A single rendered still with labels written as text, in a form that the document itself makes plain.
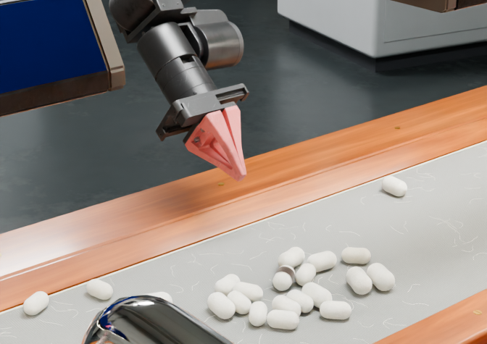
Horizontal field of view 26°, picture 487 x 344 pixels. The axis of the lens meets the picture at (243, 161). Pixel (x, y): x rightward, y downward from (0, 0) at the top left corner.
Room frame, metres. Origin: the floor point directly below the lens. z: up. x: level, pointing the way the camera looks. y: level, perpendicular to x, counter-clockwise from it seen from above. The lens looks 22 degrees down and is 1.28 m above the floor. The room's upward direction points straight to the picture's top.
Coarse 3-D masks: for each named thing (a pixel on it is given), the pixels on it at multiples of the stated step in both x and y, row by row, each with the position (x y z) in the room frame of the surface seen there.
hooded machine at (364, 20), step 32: (288, 0) 4.64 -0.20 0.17; (320, 0) 4.40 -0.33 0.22; (352, 0) 4.18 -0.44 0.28; (384, 0) 4.05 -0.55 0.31; (320, 32) 4.39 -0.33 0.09; (352, 32) 4.17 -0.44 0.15; (384, 32) 4.05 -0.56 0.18; (416, 32) 4.12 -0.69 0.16; (448, 32) 4.19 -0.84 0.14; (480, 32) 4.27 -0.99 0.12; (384, 64) 4.11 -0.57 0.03; (416, 64) 4.18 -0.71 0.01
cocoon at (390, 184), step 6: (384, 180) 1.22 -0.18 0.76; (390, 180) 1.22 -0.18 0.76; (396, 180) 1.21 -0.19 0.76; (384, 186) 1.22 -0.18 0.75; (390, 186) 1.21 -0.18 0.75; (396, 186) 1.21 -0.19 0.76; (402, 186) 1.21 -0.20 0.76; (390, 192) 1.21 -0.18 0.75; (396, 192) 1.20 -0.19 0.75; (402, 192) 1.20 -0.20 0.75
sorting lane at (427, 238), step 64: (384, 192) 1.22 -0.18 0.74; (448, 192) 1.22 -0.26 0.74; (192, 256) 1.05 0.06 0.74; (256, 256) 1.05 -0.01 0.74; (384, 256) 1.05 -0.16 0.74; (448, 256) 1.05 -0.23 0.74; (0, 320) 0.91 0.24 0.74; (64, 320) 0.91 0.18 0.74; (320, 320) 0.91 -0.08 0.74; (384, 320) 0.91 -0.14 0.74
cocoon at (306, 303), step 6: (288, 294) 0.94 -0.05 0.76; (294, 294) 0.93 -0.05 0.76; (300, 294) 0.93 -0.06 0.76; (306, 294) 0.93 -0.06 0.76; (294, 300) 0.93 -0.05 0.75; (300, 300) 0.92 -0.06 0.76; (306, 300) 0.92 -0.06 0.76; (312, 300) 0.93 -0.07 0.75; (300, 306) 0.92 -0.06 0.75; (306, 306) 0.92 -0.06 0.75; (312, 306) 0.92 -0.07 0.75; (306, 312) 0.92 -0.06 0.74
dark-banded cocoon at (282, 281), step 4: (292, 268) 0.99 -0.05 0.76; (280, 272) 0.97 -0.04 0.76; (284, 272) 0.97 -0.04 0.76; (276, 276) 0.97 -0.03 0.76; (280, 276) 0.97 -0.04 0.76; (284, 276) 0.97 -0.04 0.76; (288, 276) 0.97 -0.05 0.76; (272, 280) 0.97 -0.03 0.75; (276, 280) 0.97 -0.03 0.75; (280, 280) 0.96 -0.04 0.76; (284, 280) 0.96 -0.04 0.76; (288, 280) 0.97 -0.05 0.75; (276, 284) 0.97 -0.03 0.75; (280, 284) 0.96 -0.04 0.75; (284, 284) 0.96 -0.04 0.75; (288, 284) 0.97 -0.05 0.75; (276, 288) 0.97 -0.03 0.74; (280, 288) 0.96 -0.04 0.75; (284, 288) 0.96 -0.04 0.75
